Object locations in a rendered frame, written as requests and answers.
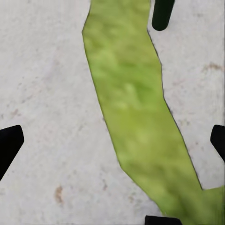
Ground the insectifuge atomizer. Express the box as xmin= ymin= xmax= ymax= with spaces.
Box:
xmin=151 ymin=0 xmax=175 ymax=31

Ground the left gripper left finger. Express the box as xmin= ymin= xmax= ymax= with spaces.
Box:
xmin=0 ymin=125 xmax=24 ymax=181

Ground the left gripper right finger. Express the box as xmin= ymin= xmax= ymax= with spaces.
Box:
xmin=210 ymin=124 xmax=225 ymax=161

